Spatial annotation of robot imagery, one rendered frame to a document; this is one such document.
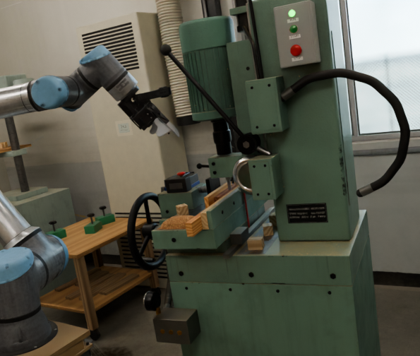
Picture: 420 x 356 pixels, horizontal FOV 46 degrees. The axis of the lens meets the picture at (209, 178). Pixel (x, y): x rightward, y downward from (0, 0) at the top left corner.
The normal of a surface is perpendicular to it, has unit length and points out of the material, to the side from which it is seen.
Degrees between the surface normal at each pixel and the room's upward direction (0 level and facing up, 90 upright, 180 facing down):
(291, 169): 90
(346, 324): 90
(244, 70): 90
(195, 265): 90
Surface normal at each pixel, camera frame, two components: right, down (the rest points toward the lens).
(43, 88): -0.08, 0.18
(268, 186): -0.39, 0.23
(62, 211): 0.83, -0.03
